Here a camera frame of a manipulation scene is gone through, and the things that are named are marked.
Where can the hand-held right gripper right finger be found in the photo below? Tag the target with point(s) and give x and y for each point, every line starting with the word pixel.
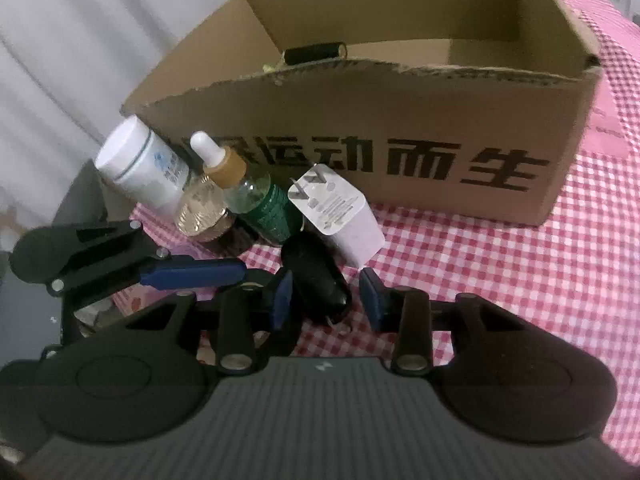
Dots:
pixel 371 300

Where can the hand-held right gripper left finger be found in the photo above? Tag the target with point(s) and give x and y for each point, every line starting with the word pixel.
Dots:
pixel 283 302

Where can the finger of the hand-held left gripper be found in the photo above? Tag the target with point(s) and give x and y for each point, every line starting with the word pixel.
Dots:
pixel 192 272

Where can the black charger plug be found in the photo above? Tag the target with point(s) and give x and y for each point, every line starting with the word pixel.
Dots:
pixel 315 275

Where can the glass jar with gold lid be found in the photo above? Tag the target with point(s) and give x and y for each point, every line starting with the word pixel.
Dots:
pixel 200 210

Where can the white charger plug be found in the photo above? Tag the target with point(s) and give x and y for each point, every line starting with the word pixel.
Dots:
pixel 345 220

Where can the clear dropper bottle green label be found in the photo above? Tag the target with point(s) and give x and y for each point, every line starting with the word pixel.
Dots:
pixel 260 200

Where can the white plastic jar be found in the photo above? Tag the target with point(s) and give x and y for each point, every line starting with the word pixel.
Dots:
pixel 135 160

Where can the brown cardboard box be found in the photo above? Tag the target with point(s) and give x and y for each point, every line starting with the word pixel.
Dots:
pixel 400 110

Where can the dark grey furniture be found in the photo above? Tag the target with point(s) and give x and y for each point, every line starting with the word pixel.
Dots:
pixel 85 190

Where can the pink checkered tablecloth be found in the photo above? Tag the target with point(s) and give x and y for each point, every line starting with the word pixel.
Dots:
pixel 500 270

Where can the white curtain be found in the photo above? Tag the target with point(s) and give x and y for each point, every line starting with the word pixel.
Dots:
pixel 75 35

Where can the black cylinder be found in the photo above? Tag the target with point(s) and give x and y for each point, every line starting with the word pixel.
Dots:
pixel 315 52

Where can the pink printed packet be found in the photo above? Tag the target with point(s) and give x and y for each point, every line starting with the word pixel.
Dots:
pixel 607 132

